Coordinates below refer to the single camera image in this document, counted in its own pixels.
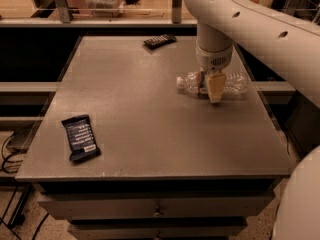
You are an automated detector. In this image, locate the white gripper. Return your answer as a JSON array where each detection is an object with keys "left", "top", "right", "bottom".
[{"left": 196, "top": 45, "right": 233, "bottom": 104}]

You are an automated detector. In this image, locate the clear plastic water bottle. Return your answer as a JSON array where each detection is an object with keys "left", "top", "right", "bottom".
[{"left": 176, "top": 71, "right": 248, "bottom": 97}]

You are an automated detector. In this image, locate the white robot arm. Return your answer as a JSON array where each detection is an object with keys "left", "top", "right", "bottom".
[{"left": 184, "top": 0, "right": 320, "bottom": 240}]

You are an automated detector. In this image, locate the black remote control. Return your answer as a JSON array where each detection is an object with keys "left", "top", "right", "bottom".
[{"left": 144, "top": 34, "right": 177, "bottom": 50}]

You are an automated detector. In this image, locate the grey drawer cabinet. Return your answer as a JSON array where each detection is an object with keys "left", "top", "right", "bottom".
[{"left": 17, "top": 36, "right": 293, "bottom": 240}]

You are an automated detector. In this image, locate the clear plastic container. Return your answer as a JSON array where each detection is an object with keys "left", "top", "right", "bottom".
[{"left": 85, "top": 0, "right": 124, "bottom": 18}]

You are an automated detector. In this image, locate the dark blue snack bar wrapper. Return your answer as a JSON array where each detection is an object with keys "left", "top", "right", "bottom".
[{"left": 62, "top": 114, "right": 101, "bottom": 162}]

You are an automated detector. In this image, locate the grey box on floor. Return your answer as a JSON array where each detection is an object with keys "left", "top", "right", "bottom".
[{"left": 6, "top": 125, "right": 34, "bottom": 153}]

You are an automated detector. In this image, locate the grey metal railing frame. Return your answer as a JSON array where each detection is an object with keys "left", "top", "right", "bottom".
[{"left": 0, "top": 0, "right": 320, "bottom": 29}]

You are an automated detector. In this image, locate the black cables left floor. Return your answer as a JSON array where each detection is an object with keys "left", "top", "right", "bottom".
[{"left": 0, "top": 125, "right": 50, "bottom": 240}]

